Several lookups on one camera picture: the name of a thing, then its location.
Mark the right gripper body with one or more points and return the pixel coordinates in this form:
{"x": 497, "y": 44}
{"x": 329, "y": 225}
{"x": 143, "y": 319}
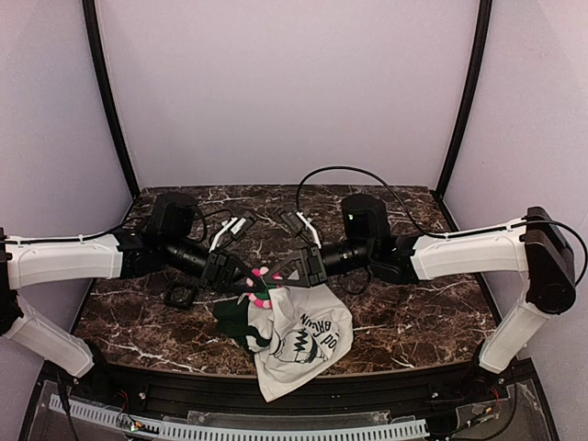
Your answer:
{"x": 313, "y": 265}

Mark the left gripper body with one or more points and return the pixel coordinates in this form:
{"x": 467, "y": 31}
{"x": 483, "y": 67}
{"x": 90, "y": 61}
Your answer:
{"x": 212, "y": 268}

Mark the pink flower brooch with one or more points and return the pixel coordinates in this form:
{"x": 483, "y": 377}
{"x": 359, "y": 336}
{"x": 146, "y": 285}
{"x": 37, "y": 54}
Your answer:
{"x": 256, "y": 296}

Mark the white and green garment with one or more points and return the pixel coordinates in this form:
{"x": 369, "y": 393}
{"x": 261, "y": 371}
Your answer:
{"x": 306, "y": 332}

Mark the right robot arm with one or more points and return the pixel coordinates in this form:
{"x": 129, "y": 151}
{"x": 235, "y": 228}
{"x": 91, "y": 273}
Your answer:
{"x": 532, "y": 245}

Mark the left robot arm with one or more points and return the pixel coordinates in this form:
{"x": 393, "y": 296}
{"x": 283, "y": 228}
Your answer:
{"x": 161, "y": 240}

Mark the black square box left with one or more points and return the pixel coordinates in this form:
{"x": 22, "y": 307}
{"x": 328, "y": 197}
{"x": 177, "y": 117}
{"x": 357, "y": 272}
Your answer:
{"x": 180, "y": 296}

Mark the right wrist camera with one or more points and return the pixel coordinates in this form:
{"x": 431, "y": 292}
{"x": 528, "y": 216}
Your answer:
{"x": 300, "y": 226}

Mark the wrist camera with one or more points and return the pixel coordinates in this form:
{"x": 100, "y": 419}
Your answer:
{"x": 300, "y": 226}
{"x": 232, "y": 231}

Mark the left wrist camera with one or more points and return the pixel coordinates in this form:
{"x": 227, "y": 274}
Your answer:
{"x": 232, "y": 231}

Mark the white slotted cable duct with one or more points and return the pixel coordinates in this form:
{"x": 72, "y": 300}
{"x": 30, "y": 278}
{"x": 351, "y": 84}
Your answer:
{"x": 224, "y": 426}

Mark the black aluminium front rail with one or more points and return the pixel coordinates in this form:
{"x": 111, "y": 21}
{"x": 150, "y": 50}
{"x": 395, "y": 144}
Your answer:
{"x": 152, "y": 392}

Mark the right black frame post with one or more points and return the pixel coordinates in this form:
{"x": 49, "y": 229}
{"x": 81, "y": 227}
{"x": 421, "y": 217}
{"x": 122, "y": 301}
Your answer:
{"x": 481, "y": 31}

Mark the black frame post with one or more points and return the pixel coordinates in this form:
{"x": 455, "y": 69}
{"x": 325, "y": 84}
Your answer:
{"x": 99, "y": 61}
{"x": 481, "y": 31}

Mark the left black frame post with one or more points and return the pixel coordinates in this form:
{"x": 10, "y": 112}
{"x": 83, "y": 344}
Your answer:
{"x": 99, "y": 61}

